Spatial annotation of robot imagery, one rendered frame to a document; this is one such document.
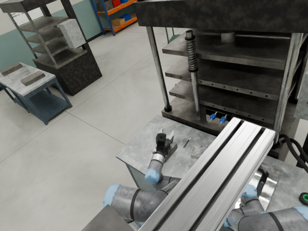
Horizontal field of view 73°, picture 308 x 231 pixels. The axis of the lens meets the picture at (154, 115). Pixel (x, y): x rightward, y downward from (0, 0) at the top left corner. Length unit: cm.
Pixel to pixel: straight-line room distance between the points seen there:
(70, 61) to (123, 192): 453
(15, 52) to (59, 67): 280
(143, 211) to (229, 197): 47
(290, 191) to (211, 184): 150
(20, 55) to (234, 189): 755
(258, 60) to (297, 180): 94
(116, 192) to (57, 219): 236
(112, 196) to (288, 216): 61
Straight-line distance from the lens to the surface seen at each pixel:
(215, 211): 38
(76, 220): 303
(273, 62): 173
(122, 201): 84
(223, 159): 43
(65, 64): 512
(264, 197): 171
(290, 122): 236
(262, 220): 86
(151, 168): 113
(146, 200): 81
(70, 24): 488
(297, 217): 88
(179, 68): 226
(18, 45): 769
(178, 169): 192
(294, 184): 191
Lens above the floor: 237
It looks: 39 degrees down
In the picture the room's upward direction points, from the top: 17 degrees counter-clockwise
